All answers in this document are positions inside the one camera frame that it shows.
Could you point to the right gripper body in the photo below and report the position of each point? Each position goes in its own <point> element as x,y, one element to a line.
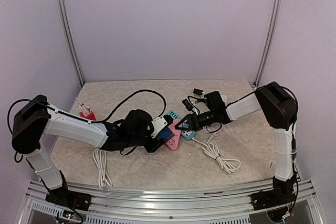
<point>202,123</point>

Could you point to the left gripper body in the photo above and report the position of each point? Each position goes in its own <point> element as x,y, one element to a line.
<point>154,147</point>

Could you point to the blue cube socket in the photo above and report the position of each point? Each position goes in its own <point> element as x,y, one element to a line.
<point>164,133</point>

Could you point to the teal power strip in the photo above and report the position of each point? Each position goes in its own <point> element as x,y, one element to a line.
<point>187,134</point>

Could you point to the pink triangular power strip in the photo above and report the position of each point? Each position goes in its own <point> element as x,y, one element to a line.
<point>173,143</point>

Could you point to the red cube socket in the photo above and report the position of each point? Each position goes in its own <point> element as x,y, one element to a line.
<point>88,115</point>

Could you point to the black power adapter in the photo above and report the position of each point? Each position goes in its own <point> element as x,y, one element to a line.
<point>198,91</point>

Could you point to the white charger with pink cable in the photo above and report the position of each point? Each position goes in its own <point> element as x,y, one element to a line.
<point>84,109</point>

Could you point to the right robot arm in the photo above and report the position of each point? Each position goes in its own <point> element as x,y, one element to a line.
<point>278,107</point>

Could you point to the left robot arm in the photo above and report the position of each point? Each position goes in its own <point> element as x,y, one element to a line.
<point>38,117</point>

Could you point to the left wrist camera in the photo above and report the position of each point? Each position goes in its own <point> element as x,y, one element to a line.
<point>159,123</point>

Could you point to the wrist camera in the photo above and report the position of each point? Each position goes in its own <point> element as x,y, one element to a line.
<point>159,123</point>
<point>189,106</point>

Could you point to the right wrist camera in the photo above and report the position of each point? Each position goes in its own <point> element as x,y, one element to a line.
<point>189,106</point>

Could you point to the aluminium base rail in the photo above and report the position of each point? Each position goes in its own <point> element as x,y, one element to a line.
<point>221,204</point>

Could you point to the right aluminium frame post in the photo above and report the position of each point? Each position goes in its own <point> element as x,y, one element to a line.
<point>269,38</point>

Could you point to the aluminium frame post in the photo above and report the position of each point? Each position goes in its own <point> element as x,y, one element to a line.
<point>70,41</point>
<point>269,38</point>

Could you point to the left aluminium frame post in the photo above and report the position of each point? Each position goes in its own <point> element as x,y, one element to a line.
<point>70,41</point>

